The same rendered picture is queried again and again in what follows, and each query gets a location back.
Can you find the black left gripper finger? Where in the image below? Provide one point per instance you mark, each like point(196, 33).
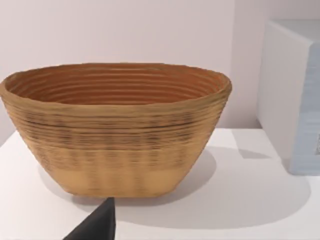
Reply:
point(101, 223)

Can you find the white and pale blue box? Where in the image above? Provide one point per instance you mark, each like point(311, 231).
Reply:
point(290, 100)

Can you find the woven brown basket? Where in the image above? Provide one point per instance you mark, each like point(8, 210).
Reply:
point(115, 140)

